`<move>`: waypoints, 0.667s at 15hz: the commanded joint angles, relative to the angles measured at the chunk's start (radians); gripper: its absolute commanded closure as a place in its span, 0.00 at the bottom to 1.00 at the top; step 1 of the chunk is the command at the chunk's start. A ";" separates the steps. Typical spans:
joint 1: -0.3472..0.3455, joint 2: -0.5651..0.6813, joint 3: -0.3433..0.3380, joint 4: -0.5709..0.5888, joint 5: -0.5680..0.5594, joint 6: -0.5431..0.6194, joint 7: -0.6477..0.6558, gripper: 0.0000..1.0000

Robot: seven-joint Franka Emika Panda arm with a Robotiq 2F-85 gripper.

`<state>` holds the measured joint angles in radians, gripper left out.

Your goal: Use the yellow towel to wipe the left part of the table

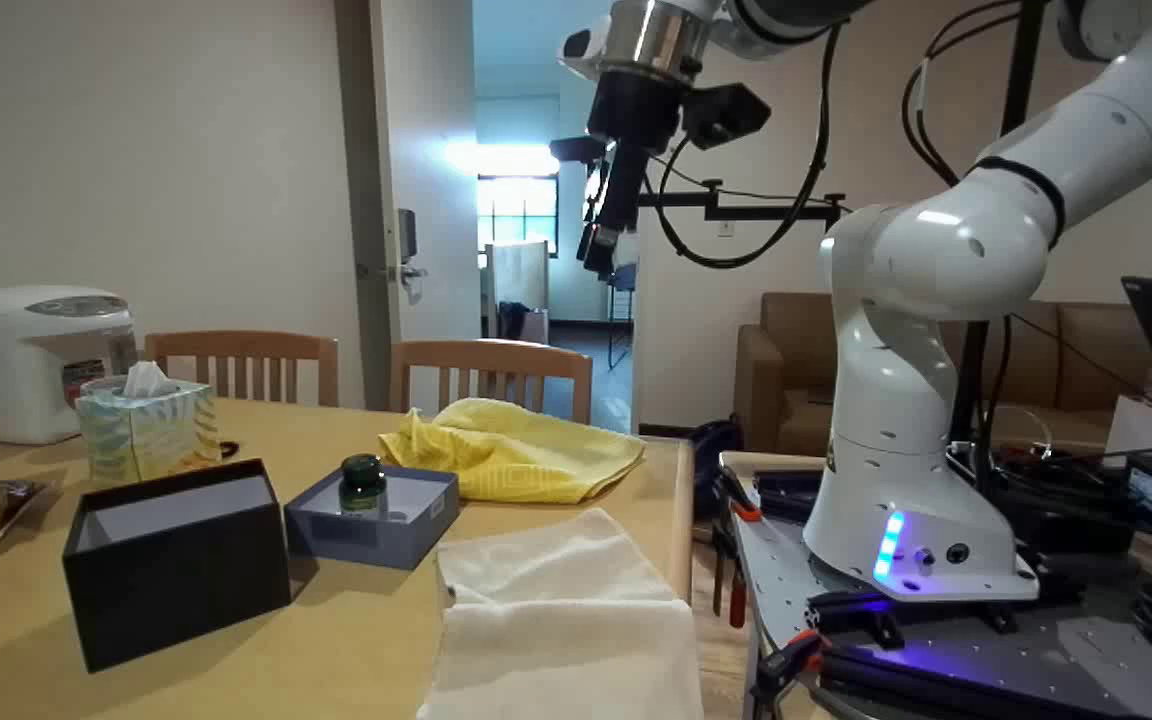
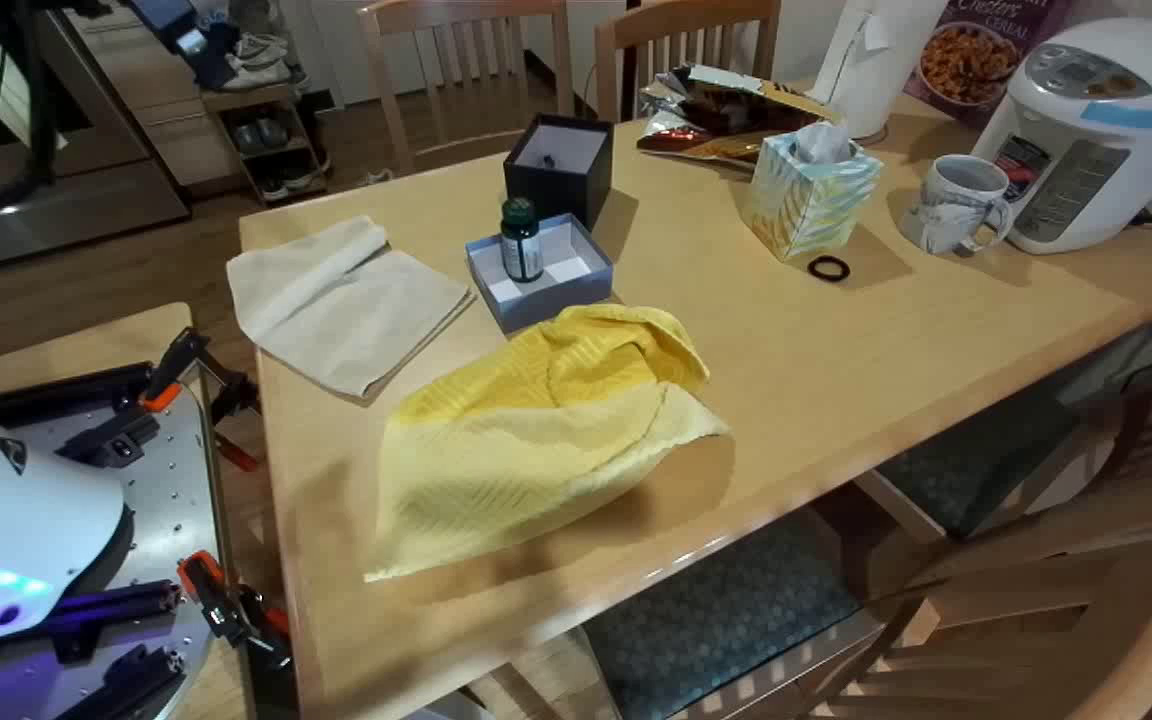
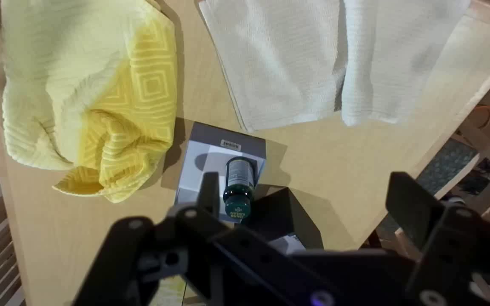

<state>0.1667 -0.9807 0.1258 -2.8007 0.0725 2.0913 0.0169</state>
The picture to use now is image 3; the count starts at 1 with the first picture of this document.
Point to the white folded towel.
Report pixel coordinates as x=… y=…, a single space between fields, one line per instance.
x=284 y=62

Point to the black open box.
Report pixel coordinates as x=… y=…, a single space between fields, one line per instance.
x=289 y=222

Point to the yellow patterned towel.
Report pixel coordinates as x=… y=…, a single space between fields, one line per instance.
x=85 y=86

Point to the dark green ink bottle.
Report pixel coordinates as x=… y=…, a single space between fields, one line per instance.
x=238 y=181

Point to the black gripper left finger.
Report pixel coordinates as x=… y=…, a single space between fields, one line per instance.
x=228 y=261

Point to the dark gridded panel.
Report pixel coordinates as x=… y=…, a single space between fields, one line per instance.
x=445 y=164

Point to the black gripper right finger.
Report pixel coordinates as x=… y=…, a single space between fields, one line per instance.
x=466 y=256

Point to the gray shallow box tray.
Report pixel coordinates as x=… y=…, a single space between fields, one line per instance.
x=211 y=154

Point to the green patterned tissue box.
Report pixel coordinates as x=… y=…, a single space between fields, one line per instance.
x=170 y=293

